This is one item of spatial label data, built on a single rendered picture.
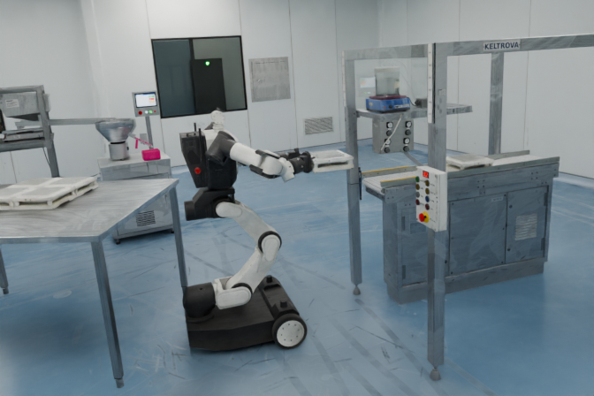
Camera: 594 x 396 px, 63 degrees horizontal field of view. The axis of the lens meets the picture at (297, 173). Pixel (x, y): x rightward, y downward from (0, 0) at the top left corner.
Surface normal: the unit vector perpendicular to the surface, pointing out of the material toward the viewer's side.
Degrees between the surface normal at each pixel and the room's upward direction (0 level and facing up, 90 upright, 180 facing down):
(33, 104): 92
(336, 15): 90
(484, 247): 90
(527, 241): 90
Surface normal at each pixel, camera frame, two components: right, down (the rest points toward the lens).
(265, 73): 0.43, 0.18
